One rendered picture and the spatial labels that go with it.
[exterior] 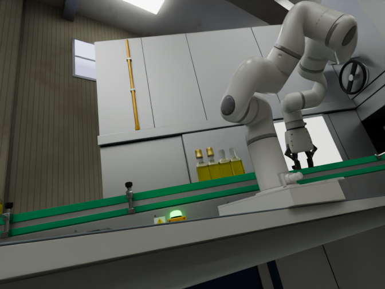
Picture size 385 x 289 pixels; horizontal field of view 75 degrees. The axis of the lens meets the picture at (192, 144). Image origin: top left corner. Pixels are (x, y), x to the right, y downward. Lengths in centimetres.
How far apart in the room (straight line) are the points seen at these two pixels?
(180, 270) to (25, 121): 406
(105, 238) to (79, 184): 373
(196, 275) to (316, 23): 68
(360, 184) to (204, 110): 91
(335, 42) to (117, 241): 69
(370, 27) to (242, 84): 126
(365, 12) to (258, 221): 160
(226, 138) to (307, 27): 82
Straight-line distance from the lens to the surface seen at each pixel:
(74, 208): 113
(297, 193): 62
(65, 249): 34
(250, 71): 71
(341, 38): 79
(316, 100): 109
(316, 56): 93
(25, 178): 403
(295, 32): 77
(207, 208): 104
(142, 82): 168
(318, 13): 82
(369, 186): 148
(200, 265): 47
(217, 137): 145
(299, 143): 112
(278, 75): 76
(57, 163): 414
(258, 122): 79
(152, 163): 141
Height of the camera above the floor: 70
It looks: 23 degrees up
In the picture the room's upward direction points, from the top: 12 degrees counter-clockwise
